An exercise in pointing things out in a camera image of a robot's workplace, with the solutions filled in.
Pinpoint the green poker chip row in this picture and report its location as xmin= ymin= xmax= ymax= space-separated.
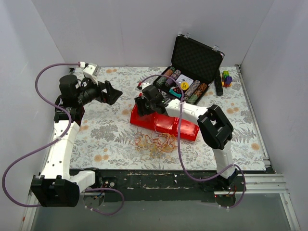
xmin=154 ymin=67 xmax=176 ymax=88

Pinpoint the orange black chip row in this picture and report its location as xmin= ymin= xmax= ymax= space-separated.
xmin=187 ymin=83 xmax=207 ymax=104

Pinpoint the orange wire pile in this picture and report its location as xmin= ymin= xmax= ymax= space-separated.
xmin=131 ymin=129 xmax=180 ymax=162

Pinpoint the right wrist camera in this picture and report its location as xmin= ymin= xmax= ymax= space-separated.
xmin=137 ymin=82 xmax=151 ymax=91

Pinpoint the red triangle piece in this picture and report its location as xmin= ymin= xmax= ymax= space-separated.
xmin=174 ymin=88 xmax=181 ymax=94

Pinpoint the floral table mat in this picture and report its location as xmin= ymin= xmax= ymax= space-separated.
xmin=70 ymin=67 xmax=265 ymax=171

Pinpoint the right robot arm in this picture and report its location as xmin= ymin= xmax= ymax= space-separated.
xmin=135 ymin=83 xmax=238 ymax=191

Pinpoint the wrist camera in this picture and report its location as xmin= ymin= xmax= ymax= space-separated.
xmin=83 ymin=63 xmax=101 ymax=85
xmin=137 ymin=82 xmax=151 ymax=91

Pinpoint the black remote control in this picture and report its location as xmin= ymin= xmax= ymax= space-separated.
xmin=214 ymin=70 xmax=223 ymax=96

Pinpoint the teal plastic piece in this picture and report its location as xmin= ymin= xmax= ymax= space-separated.
xmin=169 ymin=89 xmax=181 ymax=98

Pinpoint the purple poker chip row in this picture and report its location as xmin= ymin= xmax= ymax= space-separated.
xmin=165 ymin=69 xmax=181 ymax=88

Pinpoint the colourful block toy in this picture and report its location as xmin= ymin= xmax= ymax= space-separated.
xmin=222 ymin=71 xmax=232 ymax=88

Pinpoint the black poker chip case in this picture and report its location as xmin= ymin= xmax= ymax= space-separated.
xmin=153 ymin=34 xmax=224 ymax=105

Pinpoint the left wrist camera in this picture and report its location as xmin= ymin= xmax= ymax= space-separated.
xmin=83 ymin=63 xmax=101 ymax=85

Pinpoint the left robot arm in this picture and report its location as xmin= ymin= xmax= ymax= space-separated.
xmin=30 ymin=74 xmax=123 ymax=207

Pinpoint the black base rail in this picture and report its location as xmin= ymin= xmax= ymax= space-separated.
xmin=84 ymin=169 xmax=244 ymax=203

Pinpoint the white card deck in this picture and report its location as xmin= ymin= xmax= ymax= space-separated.
xmin=176 ymin=74 xmax=194 ymax=85

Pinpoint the yellow dealer button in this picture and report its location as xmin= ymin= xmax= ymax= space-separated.
xmin=180 ymin=81 xmax=189 ymax=90

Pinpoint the red compartment tray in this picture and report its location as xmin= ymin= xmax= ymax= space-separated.
xmin=130 ymin=105 xmax=199 ymax=141

